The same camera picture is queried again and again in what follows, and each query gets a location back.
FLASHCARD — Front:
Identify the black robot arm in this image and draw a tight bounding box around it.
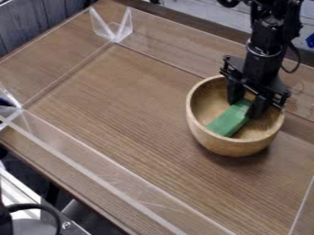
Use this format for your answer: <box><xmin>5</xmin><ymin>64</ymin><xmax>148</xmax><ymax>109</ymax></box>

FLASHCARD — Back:
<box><xmin>217</xmin><ymin>0</ymin><xmax>305</xmax><ymax>118</ymax></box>

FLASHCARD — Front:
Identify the grey metal bracket with screw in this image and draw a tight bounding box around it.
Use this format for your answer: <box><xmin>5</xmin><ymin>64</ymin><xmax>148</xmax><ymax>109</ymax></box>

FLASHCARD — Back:
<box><xmin>0</xmin><ymin>210</ymin><xmax>92</xmax><ymax>235</ymax></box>

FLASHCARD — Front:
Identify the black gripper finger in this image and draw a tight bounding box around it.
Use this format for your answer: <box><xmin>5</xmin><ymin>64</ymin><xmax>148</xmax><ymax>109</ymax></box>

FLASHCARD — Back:
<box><xmin>247</xmin><ymin>95</ymin><xmax>273</xmax><ymax>118</ymax></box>
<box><xmin>227</xmin><ymin>78</ymin><xmax>246</xmax><ymax>105</ymax></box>

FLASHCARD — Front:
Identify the clear acrylic corner bracket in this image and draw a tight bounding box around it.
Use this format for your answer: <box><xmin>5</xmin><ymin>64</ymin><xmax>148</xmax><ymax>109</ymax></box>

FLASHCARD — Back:
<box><xmin>88</xmin><ymin>7</ymin><xmax>132</xmax><ymax>43</ymax></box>

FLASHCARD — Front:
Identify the black cable bottom left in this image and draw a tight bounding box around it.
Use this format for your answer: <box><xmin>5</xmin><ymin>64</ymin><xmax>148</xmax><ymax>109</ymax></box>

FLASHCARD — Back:
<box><xmin>0</xmin><ymin>203</ymin><xmax>63</xmax><ymax>235</ymax></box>

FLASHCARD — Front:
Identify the brown wooden bowl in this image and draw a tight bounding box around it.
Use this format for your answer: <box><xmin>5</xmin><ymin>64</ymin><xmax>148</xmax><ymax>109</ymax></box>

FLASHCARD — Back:
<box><xmin>186</xmin><ymin>75</ymin><xmax>285</xmax><ymax>157</ymax></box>

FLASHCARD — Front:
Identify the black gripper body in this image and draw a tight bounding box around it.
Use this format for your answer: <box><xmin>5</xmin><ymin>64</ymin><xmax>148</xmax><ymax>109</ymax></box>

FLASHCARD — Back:
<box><xmin>219</xmin><ymin>42</ymin><xmax>291</xmax><ymax>108</ymax></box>

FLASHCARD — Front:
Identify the clear acrylic front barrier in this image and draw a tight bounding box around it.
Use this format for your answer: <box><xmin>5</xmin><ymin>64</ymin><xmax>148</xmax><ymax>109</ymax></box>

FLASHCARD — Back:
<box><xmin>0</xmin><ymin>86</ymin><xmax>235</xmax><ymax>235</ymax></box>

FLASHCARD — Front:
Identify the blue object at right edge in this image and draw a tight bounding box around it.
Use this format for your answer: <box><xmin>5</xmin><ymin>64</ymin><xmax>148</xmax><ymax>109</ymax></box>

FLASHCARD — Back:
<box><xmin>306</xmin><ymin>33</ymin><xmax>314</xmax><ymax>49</ymax></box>

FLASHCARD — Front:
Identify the green rectangular block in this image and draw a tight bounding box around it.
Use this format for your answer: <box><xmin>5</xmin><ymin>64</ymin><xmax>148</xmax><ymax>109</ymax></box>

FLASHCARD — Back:
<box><xmin>206</xmin><ymin>99</ymin><xmax>251</xmax><ymax>138</ymax></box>

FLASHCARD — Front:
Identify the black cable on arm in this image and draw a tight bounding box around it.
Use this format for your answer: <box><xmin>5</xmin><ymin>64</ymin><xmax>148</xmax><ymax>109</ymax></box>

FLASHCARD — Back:
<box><xmin>279</xmin><ymin>40</ymin><xmax>302</xmax><ymax>74</ymax></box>

